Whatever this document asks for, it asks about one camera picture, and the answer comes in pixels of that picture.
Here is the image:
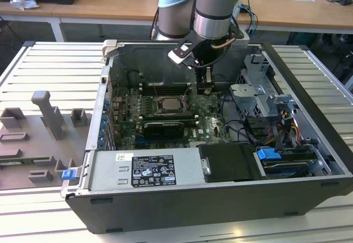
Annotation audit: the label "silver CPU green substrate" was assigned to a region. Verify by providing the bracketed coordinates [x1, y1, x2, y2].
[162, 98, 182, 111]

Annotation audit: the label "black RAM slot white clips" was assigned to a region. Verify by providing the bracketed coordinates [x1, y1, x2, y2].
[141, 83, 191, 89]
[142, 112, 199, 119]
[141, 88, 192, 95]
[142, 117, 200, 124]

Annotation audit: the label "CPU socket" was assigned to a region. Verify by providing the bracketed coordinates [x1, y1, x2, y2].
[154, 94, 193, 115]

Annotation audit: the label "pale blue teach pendant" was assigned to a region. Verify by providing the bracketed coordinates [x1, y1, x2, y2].
[231, 1, 244, 20]

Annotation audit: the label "silver metal drive cage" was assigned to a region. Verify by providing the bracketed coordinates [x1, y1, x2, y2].
[228, 52, 300, 119]

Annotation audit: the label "silver chipset heatsink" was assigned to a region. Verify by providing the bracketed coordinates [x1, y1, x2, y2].
[210, 117, 224, 130]

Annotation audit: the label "green motherboard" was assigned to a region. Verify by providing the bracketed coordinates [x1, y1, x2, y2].
[110, 84, 235, 149]

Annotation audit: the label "black graphics card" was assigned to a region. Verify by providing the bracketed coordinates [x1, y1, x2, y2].
[143, 120, 185, 140]

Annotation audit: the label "grey plastic case latch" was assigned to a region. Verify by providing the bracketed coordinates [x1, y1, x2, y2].
[101, 39, 120, 59]

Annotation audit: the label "black plastic shroud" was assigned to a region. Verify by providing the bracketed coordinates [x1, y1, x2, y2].
[197, 142, 262, 183]

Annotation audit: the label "hard disk in blue carrier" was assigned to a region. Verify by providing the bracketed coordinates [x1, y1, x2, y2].
[255, 147, 318, 180]

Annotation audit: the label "wooden desk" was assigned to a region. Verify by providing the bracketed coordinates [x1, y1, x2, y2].
[0, 0, 353, 42]

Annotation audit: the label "silver power supply unit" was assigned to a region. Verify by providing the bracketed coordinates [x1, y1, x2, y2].
[87, 147, 208, 192]

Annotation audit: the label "black open PC case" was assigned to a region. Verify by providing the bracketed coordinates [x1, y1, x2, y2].
[63, 39, 353, 235]

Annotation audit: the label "blue plastic latch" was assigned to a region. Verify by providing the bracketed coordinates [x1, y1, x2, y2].
[61, 169, 77, 182]

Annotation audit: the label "crumpled white paper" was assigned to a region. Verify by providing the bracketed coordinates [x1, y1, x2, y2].
[9, 0, 39, 11]

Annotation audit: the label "grey parts rack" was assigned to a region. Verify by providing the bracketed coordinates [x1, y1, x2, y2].
[0, 89, 94, 191]

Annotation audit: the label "green RAM stick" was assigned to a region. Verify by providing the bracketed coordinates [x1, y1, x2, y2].
[0, 157, 53, 164]

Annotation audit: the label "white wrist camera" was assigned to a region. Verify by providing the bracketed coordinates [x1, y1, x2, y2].
[168, 44, 194, 65]

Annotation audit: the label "yellow red power wires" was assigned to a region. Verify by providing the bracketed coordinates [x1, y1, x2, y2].
[271, 109, 302, 147]

